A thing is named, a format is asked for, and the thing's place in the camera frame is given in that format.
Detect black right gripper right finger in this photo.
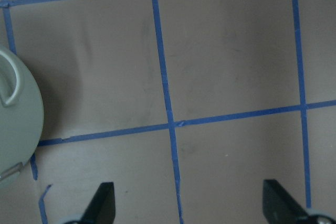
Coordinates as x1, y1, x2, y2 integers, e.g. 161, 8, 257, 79
262, 179, 315, 224

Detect pale green electric pot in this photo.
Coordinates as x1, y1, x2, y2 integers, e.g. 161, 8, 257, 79
1, 46, 44, 189

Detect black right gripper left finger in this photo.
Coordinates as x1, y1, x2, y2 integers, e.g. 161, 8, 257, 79
78, 182, 116, 224

